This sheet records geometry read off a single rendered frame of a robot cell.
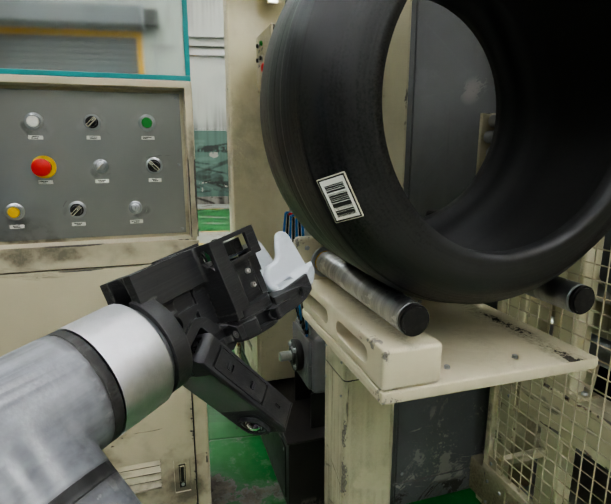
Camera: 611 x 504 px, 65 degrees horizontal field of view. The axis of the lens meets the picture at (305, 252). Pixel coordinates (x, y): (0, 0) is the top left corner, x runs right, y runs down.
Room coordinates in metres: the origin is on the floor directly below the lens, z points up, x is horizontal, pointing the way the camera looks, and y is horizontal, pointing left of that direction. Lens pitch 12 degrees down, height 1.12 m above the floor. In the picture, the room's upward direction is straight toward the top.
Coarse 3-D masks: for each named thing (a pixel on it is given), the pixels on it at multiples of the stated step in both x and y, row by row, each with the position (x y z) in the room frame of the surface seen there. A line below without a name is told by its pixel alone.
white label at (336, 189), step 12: (324, 180) 0.58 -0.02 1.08; (336, 180) 0.58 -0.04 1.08; (348, 180) 0.57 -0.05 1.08; (324, 192) 0.59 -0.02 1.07; (336, 192) 0.58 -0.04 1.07; (348, 192) 0.57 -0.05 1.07; (336, 204) 0.59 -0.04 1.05; (348, 204) 0.58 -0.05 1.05; (336, 216) 0.59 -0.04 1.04; (348, 216) 0.58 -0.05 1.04; (360, 216) 0.58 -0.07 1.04
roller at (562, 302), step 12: (540, 288) 0.73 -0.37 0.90; (552, 288) 0.71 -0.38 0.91; (564, 288) 0.69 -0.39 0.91; (576, 288) 0.68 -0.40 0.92; (588, 288) 0.68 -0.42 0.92; (552, 300) 0.70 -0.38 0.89; (564, 300) 0.68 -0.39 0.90; (576, 300) 0.67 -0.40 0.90; (588, 300) 0.68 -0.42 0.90; (576, 312) 0.67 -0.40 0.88
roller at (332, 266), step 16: (320, 256) 0.90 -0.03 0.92; (336, 256) 0.87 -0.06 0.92; (336, 272) 0.80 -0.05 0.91; (352, 272) 0.76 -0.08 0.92; (352, 288) 0.73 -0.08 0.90; (368, 288) 0.69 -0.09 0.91; (384, 288) 0.66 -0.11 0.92; (368, 304) 0.68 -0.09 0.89; (384, 304) 0.63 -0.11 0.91; (400, 304) 0.60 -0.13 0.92; (416, 304) 0.59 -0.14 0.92; (400, 320) 0.59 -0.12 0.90; (416, 320) 0.59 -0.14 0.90
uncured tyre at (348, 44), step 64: (320, 0) 0.59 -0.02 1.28; (384, 0) 0.57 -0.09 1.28; (448, 0) 0.92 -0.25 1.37; (512, 0) 0.92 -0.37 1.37; (576, 0) 0.84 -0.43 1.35; (320, 64) 0.58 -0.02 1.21; (384, 64) 0.57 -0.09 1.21; (512, 64) 0.96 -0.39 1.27; (576, 64) 0.88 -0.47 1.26; (320, 128) 0.58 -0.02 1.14; (512, 128) 0.96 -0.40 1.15; (576, 128) 0.88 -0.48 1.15; (320, 192) 0.59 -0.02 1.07; (384, 192) 0.58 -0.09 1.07; (512, 192) 0.94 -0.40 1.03; (576, 192) 0.82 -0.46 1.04; (384, 256) 0.60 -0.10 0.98; (448, 256) 0.60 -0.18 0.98; (512, 256) 0.63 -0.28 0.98; (576, 256) 0.67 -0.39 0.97
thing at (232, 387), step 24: (216, 360) 0.32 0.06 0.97; (240, 360) 0.34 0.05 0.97; (192, 384) 0.33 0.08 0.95; (216, 384) 0.32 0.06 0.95; (240, 384) 0.33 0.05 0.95; (264, 384) 0.35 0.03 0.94; (216, 408) 0.35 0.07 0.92; (240, 408) 0.34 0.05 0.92; (264, 408) 0.34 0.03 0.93; (288, 408) 0.36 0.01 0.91; (264, 432) 0.35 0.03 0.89
